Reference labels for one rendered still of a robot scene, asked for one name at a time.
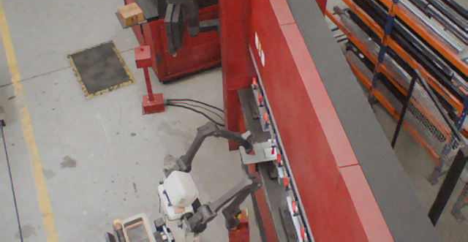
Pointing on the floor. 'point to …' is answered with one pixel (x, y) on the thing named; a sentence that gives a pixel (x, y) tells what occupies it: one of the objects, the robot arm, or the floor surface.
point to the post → (448, 183)
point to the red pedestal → (151, 101)
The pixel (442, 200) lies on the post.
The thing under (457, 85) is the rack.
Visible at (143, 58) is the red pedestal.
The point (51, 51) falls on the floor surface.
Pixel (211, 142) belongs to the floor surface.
